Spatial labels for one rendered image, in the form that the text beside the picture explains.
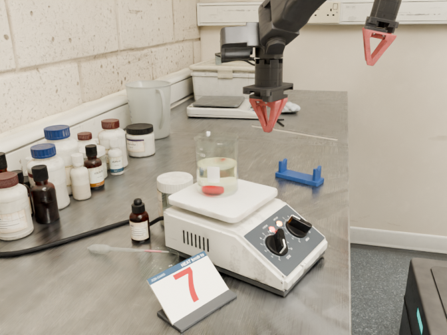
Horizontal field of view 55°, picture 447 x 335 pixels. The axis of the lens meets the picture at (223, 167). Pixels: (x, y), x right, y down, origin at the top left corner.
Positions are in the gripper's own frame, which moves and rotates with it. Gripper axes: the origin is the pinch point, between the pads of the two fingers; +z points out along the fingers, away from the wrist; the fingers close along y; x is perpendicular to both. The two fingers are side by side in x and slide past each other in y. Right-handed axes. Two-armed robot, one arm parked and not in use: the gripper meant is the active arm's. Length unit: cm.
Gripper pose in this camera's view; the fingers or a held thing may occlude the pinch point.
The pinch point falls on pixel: (267, 127)
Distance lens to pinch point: 92.9
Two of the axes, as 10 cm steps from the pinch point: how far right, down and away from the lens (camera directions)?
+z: 0.2, 9.4, 3.3
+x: 7.9, 1.9, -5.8
